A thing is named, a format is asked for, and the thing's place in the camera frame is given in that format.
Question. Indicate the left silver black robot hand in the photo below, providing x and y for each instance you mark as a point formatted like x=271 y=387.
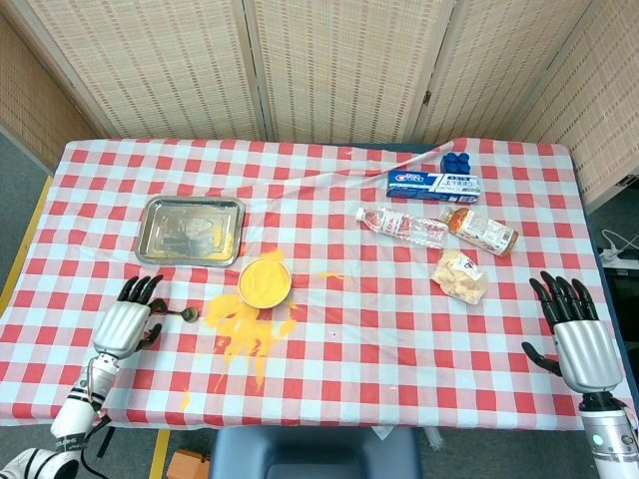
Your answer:
x=122 y=329

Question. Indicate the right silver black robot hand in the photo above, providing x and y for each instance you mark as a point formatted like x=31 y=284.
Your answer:
x=589 y=354

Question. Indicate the black spoon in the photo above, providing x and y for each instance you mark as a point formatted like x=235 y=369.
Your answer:
x=190 y=314

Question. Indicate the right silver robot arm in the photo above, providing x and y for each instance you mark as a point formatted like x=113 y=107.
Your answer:
x=609 y=434

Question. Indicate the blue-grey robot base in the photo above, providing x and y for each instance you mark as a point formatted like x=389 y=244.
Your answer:
x=314 y=454

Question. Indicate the stainless steel tray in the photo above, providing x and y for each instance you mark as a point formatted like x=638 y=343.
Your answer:
x=190 y=232

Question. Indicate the off-white bowl of yellow powder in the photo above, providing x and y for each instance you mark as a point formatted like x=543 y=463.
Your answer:
x=264 y=283

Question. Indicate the black box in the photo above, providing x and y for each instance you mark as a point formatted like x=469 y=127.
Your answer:
x=624 y=299

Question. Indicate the white power strip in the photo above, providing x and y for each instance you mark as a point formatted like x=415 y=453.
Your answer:
x=611 y=252

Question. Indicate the spilled yellow powder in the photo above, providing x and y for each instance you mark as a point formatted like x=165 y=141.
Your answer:
x=239 y=324

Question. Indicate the clear bag of snacks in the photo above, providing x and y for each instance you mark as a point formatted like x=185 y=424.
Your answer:
x=459 y=277

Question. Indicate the orange box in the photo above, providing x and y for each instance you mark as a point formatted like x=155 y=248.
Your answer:
x=187 y=466

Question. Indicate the orange tea drink bottle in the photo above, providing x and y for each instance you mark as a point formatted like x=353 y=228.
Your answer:
x=481 y=232

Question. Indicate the clear plastic water bottle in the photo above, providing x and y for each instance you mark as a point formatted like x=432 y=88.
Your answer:
x=404 y=227

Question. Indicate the red white checked tablecloth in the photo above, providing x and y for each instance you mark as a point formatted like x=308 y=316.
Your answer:
x=349 y=339

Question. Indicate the blue toothpaste box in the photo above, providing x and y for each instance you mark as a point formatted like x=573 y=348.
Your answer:
x=432 y=187

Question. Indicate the blue bottle caps pack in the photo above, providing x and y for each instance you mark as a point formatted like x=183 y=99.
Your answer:
x=455 y=163

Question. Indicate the metal screen hinge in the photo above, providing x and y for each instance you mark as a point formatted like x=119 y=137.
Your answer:
x=427 y=98

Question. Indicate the bamboo folding screen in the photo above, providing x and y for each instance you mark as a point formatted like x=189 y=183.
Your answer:
x=339 y=65

